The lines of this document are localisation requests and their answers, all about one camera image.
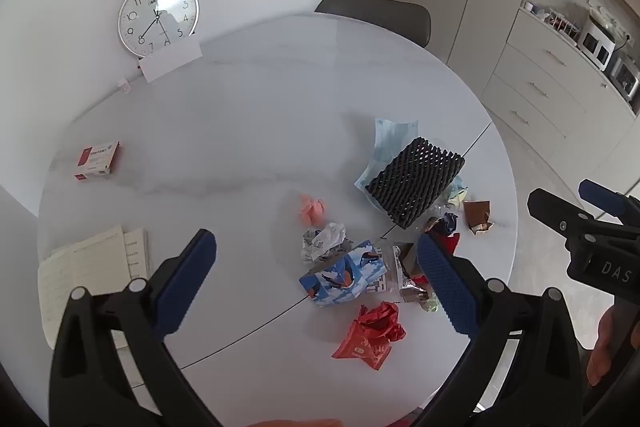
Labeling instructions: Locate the brown foil wrapper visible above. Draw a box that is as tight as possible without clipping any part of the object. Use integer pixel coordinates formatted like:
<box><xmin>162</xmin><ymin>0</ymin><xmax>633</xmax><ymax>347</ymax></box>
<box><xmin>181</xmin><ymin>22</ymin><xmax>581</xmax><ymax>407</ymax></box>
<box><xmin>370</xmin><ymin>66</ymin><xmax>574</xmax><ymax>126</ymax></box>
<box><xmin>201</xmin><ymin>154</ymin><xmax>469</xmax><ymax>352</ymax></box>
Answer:
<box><xmin>462</xmin><ymin>199</ymin><xmax>495</xmax><ymax>236</ymax></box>

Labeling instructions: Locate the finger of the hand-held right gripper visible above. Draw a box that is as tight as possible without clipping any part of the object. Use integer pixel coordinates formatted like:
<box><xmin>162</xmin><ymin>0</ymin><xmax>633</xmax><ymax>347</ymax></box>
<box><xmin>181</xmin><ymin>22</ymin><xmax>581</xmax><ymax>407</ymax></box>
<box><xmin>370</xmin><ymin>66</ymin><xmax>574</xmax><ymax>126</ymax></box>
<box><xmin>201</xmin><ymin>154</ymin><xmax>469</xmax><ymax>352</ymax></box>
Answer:
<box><xmin>527</xmin><ymin>188</ymin><xmax>608</xmax><ymax>253</ymax></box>
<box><xmin>578</xmin><ymin>179</ymin><xmax>640</xmax><ymax>233</ymax></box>

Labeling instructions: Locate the beige drawer unit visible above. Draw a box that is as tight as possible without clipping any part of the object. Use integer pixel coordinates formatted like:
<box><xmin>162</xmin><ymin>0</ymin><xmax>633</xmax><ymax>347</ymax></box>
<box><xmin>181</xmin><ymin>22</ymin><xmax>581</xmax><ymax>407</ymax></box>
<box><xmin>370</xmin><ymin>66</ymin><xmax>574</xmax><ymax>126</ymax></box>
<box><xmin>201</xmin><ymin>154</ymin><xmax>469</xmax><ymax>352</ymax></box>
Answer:
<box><xmin>480</xmin><ymin>7</ymin><xmax>640</xmax><ymax>180</ymax></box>

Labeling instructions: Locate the white printed paper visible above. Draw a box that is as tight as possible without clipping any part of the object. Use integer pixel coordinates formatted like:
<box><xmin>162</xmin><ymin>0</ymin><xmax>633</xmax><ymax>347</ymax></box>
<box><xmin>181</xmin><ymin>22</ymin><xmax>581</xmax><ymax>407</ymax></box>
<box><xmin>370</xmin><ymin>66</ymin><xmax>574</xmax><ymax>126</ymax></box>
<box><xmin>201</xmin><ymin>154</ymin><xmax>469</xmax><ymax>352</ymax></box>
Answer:
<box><xmin>301</xmin><ymin>222</ymin><xmax>349</xmax><ymax>264</ymax></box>

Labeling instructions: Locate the white wire rack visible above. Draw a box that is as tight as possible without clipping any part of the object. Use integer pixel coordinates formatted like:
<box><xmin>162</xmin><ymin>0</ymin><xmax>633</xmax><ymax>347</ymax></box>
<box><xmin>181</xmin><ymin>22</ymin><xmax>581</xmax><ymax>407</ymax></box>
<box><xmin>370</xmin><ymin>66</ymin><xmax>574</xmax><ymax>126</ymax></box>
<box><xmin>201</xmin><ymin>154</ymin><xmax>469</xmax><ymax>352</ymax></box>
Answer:
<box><xmin>546</xmin><ymin>7</ymin><xmax>584</xmax><ymax>42</ymax></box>

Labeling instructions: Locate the pink paper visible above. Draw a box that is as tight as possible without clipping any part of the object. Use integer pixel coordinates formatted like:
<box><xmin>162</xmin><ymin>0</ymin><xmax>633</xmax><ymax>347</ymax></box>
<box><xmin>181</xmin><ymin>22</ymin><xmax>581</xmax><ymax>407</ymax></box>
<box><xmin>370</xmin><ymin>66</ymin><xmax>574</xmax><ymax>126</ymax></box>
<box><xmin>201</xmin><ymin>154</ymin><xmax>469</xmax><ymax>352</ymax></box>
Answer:
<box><xmin>299</xmin><ymin>193</ymin><xmax>329</xmax><ymax>226</ymax></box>

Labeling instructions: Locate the blue wrapper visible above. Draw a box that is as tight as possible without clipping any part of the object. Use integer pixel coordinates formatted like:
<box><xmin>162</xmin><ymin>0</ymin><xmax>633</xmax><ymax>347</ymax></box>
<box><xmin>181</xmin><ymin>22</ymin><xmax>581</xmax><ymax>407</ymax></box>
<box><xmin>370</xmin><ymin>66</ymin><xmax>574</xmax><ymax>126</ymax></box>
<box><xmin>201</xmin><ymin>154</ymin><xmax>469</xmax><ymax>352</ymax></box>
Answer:
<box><xmin>434</xmin><ymin>212</ymin><xmax>459</xmax><ymax>234</ymax></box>

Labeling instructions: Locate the blue face mask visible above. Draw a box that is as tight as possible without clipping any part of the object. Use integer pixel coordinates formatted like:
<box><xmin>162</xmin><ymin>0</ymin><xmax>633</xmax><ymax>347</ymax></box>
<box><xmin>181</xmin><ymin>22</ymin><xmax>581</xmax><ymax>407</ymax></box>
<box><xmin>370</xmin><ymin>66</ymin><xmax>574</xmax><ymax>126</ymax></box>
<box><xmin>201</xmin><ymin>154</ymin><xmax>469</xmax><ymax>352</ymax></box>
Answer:
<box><xmin>354</xmin><ymin>117</ymin><xmax>420</xmax><ymax>194</ymax></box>

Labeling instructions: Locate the white paper card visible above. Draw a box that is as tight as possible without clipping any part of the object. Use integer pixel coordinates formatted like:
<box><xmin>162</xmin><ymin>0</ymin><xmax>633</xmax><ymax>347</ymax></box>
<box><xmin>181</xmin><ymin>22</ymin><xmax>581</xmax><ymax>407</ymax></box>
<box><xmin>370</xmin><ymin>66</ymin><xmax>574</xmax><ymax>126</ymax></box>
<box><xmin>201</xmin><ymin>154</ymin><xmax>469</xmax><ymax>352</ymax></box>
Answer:
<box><xmin>138</xmin><ymin>38</ymin><xmax>204</xmax><ymax>82</ymax></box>

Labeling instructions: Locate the black foam net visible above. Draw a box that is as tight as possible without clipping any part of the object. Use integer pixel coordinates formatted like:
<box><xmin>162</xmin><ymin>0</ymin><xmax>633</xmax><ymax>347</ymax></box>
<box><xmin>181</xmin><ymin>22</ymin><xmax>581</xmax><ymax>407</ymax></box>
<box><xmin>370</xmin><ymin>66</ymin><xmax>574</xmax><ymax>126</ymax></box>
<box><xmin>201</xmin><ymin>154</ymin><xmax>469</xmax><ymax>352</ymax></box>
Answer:
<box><xmin>365</xmin><ymin>136</ymin><xmax>466</xmax><ymax>229</ymax></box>

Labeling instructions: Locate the grey chair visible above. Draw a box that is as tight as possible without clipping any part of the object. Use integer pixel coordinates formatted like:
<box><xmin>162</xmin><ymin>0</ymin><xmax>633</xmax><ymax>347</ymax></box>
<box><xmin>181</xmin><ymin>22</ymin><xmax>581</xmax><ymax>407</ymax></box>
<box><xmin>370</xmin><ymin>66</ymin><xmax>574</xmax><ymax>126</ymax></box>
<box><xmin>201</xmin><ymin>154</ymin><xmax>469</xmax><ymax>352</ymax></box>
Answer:
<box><xmin>314</xmin><ymin>0</ymin><xmax>432</xmax><ymax>48</ymax></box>

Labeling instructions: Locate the yellow and blue paper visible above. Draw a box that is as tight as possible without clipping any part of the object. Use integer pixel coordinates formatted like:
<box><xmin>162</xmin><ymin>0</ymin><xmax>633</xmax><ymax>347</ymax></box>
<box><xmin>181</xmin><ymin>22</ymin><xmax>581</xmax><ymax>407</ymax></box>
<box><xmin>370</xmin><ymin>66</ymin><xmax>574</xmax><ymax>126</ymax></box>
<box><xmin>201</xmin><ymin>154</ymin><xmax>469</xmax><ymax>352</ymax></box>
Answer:
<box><xmin>446</xmin><ymin>176</ymin><xmax>471</xmax><ymax>209</ymax></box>

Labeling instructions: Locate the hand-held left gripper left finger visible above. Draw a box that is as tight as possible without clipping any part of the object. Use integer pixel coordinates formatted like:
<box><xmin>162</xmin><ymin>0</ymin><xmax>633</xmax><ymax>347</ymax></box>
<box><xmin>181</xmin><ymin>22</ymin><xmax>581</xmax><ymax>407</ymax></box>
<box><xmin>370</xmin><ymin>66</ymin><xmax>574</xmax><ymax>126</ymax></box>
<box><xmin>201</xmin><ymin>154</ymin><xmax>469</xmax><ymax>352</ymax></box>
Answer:
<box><xmin>48</xmin><ymin>229</ymin><xmax>223</xmax><ymax>427</ymax></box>

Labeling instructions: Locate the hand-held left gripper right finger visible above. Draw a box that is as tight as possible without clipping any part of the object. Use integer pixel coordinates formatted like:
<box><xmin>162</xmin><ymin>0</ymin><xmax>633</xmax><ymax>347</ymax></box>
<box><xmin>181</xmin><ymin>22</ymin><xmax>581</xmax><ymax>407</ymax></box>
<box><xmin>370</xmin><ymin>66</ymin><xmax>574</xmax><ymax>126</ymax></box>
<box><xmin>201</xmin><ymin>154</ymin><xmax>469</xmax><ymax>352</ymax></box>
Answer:
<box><xmin>415</xmin><ymin>232</ymin><xmax>586</xmax><ymax>427</ymax></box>

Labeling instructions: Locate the red medicine box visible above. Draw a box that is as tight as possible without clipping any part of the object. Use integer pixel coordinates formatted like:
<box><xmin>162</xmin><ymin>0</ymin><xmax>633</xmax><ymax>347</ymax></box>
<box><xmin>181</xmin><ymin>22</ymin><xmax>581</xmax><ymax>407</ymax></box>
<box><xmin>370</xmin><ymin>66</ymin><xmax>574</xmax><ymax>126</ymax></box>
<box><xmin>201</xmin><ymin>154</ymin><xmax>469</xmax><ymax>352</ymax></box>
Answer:
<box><xmin>74</xmin><ymin>141</ymin><xmax>121</xmax><ymax>181</ymax></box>

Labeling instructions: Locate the clear printed plastic bag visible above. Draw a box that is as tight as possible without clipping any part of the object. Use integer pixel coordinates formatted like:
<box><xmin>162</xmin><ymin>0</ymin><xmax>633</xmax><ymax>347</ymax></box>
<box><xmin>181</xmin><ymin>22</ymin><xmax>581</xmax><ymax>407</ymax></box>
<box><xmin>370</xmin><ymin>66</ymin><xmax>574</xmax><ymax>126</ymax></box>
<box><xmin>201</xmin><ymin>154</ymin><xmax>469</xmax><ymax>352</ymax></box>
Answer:
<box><xmin>372</xmin><ymin>242</ymin><xmax>432</xmax><ymax>304</ymax></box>

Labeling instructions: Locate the white toaster oven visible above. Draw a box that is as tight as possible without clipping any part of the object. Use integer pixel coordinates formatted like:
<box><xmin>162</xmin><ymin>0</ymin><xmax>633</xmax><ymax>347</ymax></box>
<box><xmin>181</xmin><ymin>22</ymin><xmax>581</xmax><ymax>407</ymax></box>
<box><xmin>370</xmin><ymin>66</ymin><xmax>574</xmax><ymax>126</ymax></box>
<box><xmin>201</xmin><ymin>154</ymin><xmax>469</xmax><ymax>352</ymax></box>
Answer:
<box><xmin>579</xmin><ymin>14</ymin><xmax>617</xmax><ymax>70</ymax></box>

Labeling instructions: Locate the round white wall clock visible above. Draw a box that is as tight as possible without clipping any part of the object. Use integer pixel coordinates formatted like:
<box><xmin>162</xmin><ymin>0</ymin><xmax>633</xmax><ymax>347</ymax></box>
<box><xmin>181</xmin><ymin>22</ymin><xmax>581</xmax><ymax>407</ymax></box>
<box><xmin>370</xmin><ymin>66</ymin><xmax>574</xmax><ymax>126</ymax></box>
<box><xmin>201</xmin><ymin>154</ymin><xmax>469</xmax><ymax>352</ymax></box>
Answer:
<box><xmin>118</xmin><ymin>0</ymin><xmax>200</xmax><ymax>58</ymax></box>

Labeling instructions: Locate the person's right hand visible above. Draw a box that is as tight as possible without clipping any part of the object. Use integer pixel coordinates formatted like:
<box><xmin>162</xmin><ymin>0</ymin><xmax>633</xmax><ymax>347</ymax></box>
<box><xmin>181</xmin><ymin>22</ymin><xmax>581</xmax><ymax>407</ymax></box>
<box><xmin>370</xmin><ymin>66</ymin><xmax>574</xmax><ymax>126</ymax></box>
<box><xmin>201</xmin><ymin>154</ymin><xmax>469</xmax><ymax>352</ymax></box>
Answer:
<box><xmin>587</xmin><ymin>307</ymin><xmax>623</xmax><ymax>388</ymax></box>

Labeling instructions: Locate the red paper bag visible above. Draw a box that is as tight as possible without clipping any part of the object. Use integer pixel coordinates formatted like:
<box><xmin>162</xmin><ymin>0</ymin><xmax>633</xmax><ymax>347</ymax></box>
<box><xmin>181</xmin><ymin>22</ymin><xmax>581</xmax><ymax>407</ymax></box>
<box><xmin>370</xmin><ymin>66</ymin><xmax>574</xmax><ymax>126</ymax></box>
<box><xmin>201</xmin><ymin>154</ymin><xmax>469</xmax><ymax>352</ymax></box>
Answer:
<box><xmin>420</xmin><ymin>227</ymin><xmax>462</xmax><ymax>258</ymax></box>

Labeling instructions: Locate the silver microwave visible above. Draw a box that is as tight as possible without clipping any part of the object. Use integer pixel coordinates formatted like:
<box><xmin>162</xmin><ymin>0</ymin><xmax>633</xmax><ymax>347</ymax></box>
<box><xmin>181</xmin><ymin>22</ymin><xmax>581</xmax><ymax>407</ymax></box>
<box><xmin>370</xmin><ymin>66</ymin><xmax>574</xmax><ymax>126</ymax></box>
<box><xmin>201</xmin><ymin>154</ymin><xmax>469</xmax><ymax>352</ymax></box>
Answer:
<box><xmin>606</xmin><ymin>53</ymin><xmax>640</xmax><ymax>102</ymax></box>

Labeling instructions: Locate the blue printed carton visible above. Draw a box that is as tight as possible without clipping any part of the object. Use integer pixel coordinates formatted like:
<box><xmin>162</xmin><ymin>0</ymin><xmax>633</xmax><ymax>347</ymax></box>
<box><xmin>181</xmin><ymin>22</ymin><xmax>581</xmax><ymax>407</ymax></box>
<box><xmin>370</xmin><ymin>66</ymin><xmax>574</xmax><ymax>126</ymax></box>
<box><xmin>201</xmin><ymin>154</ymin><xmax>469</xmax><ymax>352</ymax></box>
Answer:
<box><xmin>299</xmin><ymin>239</ymin><xmax>387</xmax><ymax>309</ymax></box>

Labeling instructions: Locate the red plastic bag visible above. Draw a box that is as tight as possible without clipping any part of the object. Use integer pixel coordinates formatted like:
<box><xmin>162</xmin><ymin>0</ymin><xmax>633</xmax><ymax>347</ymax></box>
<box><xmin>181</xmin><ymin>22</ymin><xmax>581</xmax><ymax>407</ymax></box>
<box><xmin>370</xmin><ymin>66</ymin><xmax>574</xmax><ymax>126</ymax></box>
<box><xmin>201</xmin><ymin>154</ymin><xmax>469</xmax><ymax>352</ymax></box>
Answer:
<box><xmin>331</xmin><ymin>301</ymin><xmax>407</xmax><ymax>371</ymax></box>

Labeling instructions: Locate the open paper notebook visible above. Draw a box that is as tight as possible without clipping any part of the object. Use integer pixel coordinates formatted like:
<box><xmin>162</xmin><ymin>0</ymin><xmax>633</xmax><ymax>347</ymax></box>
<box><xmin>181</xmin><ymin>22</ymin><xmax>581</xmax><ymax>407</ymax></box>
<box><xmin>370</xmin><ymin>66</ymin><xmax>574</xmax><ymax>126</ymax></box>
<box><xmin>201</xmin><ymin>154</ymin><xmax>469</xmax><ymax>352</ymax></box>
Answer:
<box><xmin>37</xmin><ymin>224</ymin><xmax>151</xmax><ymax>350</ymax></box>

